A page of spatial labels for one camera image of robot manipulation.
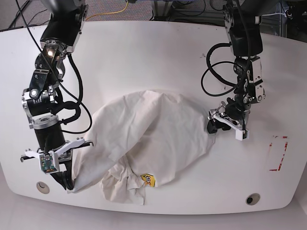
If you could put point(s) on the red tape rectangle marking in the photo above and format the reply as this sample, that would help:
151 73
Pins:
276 152

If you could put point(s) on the left table grommet hole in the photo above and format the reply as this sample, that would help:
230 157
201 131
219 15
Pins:
42 188

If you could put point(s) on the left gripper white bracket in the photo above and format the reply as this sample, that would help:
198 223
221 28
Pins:
229 116

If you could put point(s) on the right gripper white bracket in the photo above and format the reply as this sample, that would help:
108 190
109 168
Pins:
64 154

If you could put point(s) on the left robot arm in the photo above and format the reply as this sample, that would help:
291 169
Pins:
243 31

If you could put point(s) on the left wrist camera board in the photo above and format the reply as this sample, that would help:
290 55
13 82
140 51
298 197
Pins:
245 134

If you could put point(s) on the white t-shirt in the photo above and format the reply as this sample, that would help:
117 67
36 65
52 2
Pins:
141 139

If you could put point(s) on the right table grommet hole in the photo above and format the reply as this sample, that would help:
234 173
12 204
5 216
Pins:
253 199

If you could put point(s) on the table grommet hole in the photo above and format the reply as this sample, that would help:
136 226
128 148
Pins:
42 188
253 199

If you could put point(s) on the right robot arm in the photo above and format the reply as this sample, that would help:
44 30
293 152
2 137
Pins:
43 102

